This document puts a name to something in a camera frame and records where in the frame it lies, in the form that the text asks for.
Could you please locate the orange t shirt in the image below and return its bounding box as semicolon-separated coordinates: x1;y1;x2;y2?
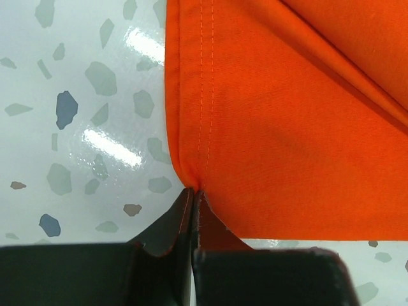
164;1;407;240

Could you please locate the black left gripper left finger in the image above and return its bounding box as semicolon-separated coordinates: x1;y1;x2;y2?
1;189;194;305

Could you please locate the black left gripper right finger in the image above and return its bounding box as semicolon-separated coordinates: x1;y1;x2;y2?
192;192;359;305

